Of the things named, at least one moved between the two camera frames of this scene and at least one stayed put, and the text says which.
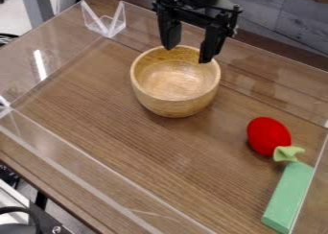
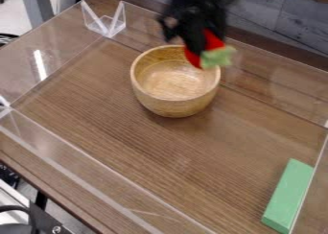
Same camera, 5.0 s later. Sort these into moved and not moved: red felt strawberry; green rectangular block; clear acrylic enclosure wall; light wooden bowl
Moved: red felt strawberry
Not moved: green rectangular block; clear acrylic enclosure wall; light wooden bowl
